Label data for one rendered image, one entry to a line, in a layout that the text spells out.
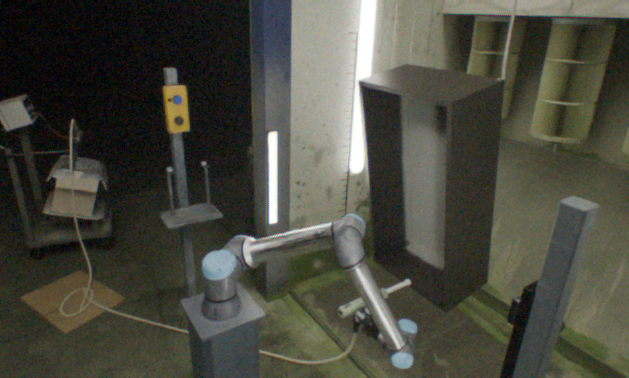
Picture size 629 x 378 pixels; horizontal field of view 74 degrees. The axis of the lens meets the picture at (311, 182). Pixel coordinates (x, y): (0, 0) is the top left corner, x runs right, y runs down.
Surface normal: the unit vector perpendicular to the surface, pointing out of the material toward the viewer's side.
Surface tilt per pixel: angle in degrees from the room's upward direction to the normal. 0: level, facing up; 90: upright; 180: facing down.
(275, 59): 90
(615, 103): 90
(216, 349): 90
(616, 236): 57
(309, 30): 90
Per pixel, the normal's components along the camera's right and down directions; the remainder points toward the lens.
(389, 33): 0.55, 0.33
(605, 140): -0.84, 0.18
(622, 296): -0.69, -0.35
